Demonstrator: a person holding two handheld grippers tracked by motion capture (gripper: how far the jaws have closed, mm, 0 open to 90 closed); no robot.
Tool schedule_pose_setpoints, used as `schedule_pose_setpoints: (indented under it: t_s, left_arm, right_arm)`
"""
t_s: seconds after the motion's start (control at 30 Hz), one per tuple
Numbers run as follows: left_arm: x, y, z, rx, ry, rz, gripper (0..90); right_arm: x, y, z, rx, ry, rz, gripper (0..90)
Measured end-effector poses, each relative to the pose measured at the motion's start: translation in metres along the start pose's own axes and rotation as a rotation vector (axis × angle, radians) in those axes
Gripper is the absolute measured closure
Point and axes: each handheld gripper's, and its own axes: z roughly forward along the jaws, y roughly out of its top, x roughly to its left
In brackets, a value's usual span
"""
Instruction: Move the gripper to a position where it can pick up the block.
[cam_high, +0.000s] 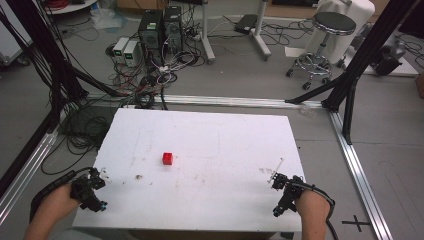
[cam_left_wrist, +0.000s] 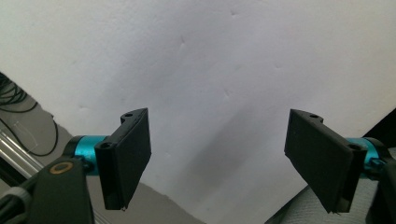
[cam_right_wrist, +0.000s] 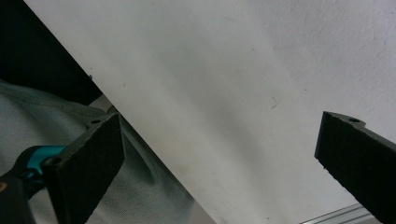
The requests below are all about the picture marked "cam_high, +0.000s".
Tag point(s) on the black frame post with braces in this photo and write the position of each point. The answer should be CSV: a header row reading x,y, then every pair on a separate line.
x,y
366,50

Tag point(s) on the person's left hand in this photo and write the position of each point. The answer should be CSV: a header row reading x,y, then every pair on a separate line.
x,y
61,199

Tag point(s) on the black machine on white board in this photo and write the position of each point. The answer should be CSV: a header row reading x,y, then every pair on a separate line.
x,y
388,58

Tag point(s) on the white power supply unit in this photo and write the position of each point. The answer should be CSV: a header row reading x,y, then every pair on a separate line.
x,y
120,48
131,53

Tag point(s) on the white stand leg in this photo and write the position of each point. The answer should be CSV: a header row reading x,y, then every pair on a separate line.
x,y
206,36
261,36

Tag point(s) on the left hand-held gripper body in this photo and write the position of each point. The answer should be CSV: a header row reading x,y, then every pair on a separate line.
x,y
87,195

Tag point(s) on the person's right hand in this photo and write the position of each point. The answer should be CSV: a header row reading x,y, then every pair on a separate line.
x,y
312,204

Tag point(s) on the thin white stick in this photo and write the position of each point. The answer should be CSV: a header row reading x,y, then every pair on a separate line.
x,y
276,169

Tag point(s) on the red cube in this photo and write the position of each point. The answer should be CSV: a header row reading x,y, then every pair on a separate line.
x,y
167,158

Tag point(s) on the black round chrome stool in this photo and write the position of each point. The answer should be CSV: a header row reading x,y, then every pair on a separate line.
x,y
328,36

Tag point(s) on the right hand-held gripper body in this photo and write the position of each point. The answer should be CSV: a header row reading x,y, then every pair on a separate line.
x,y
289,198

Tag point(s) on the aluminium floor rail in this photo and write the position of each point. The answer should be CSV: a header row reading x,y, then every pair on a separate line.
x,y
361,173
233,101
26,173

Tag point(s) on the white round table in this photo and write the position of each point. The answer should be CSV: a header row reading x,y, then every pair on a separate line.
x,y
71,6

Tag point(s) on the flat black box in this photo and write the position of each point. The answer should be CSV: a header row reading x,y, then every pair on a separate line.
x,y
246,24

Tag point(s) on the clear plastic bag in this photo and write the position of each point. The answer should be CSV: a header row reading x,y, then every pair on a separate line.
x,y
108,18

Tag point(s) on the black computer tower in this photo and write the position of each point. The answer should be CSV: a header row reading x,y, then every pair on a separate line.
x,y
173,28
150,30

